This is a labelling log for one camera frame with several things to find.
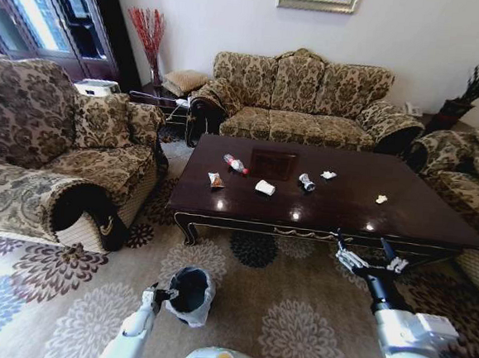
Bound red decorative branches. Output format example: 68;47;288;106
122;5;169;71

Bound tall glass vase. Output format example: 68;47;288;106
148;64;165;88

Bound clear plastic bottle red cap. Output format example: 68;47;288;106
222;153;251;176

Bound crushed metal can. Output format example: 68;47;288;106
298;172;318;193

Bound dark framed glass door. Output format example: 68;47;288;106
0;0;149;94

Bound beige tasselled cushion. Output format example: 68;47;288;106
160;67;211;99

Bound dark wooden tray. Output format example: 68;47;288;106
248;146;301;181

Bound dark trash bin white liner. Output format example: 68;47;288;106
163;264;219;331

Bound floral armchair with cushion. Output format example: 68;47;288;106
0;55;178;259

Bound floral patterned rug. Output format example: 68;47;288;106
0;118;479;358

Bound white boxy appliance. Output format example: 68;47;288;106
72;77;120;101

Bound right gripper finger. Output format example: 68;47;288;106
376;236;411;277
333;227;366;275

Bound orange snack wrapper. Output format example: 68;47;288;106
205;170;228;191

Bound dark wooden coffee table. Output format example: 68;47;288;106
163;130;479;270

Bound dark side table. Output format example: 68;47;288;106
127;88;194;127

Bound crushed white paper cup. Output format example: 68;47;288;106
254;179;277;198

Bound floral three-seat sofa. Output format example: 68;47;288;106
184;39;432;166

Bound floral square cushion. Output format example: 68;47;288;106
71;90;136;154

